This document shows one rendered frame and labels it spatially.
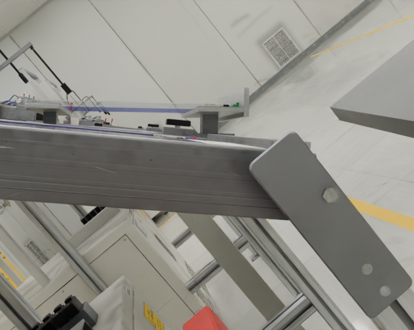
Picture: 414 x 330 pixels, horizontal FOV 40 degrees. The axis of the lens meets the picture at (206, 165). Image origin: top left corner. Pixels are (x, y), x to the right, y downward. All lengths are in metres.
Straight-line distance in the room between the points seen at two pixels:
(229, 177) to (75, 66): 8.19
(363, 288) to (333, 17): 8.82
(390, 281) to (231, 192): 0.15
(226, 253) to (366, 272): 0.96
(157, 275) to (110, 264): 0.16
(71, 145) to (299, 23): 8.64
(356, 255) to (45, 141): 0.28
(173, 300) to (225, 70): 6.91
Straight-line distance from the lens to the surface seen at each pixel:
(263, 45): 8.88
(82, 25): 8.74
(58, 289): 2.04
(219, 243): 1.44
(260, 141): 0.69
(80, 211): 2.69
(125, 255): 2.00
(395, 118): 0.93
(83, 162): 0.50
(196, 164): 0.50
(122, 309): 1.01
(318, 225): 0.48
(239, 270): 1.46
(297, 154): 0.47
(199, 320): 0.20
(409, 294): 0.53
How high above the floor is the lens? 0.84
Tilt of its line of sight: 7 degrees down
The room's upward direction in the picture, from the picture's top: 39 degrees counter-clockwise
